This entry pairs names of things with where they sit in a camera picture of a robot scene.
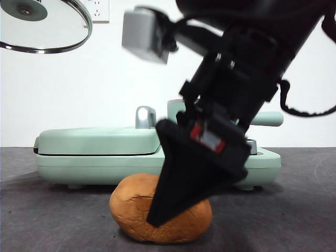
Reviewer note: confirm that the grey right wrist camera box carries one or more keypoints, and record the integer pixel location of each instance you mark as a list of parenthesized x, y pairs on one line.
[(141, 36)]

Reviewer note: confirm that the white wall socket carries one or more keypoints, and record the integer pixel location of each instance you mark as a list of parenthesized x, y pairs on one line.
[(101, 11)]

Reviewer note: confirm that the brown potato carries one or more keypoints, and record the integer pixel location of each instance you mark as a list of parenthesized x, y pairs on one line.
[(131, 210)]

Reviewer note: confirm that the glass lid with green knob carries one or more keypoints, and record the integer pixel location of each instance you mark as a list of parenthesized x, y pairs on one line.
[(26, 10)]

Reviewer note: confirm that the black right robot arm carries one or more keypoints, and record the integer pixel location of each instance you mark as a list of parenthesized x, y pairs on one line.
[(275, 39)]

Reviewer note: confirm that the green griddle cover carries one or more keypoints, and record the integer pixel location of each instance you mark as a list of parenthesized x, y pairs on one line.
[(92, 140)]

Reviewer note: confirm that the silver control knob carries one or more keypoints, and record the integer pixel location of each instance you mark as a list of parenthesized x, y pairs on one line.
[(252, 148)]

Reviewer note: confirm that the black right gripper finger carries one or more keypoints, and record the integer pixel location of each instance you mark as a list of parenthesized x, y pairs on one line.
[(189, 178)]

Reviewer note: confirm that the green breakfast machine base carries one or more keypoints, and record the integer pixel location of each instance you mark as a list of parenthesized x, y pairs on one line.
[(78, 168)]

